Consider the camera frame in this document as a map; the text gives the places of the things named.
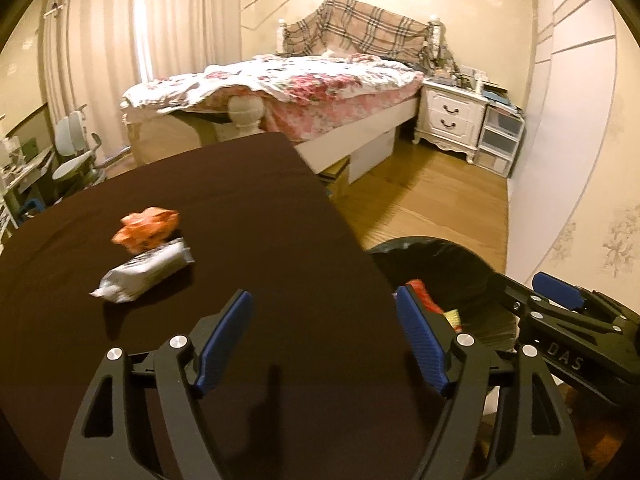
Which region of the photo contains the white nightstand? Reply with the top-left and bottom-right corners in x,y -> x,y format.
412,80 -> 490,163

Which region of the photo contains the bed with floral quilt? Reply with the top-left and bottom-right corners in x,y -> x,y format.
120,16 -> 446,185

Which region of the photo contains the white and silver packet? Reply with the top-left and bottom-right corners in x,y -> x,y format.
89,238 -> 196,305

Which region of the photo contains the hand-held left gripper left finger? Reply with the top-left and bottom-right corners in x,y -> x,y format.
60,289 -> 253,480

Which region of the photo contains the plaid blanket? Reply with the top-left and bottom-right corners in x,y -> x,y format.
280,0 -> 453,73

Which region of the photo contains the floral duvet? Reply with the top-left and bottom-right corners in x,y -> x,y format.
121,53 -> 425,143

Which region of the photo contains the bin with black bag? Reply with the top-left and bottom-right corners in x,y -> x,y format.
362,235 -> 521,356

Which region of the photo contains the clear plastic drawer unit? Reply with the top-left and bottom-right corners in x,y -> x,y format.
472,105 -> 526,178

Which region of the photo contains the cardboard box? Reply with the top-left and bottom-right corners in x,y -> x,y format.
320,157 -> 351,202

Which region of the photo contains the white desk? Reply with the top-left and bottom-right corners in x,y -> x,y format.
0,147 -> 56,196

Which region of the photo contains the red plastic bag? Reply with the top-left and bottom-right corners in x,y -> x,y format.
407,280 -> 443,313

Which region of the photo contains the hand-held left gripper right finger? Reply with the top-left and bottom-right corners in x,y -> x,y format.
395,285 -> 588,480

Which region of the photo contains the white office chair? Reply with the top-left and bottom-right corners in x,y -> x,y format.
52,105 -> 108,188

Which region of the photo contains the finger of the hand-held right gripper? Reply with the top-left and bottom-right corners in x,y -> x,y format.
487,272 -> 548,322
531,271 -> 616,318

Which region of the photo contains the cream curtain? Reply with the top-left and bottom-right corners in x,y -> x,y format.
42,0 -> 243,161

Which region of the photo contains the orange crumpled wrapper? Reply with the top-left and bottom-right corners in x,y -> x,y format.
111,207 -> 181,255

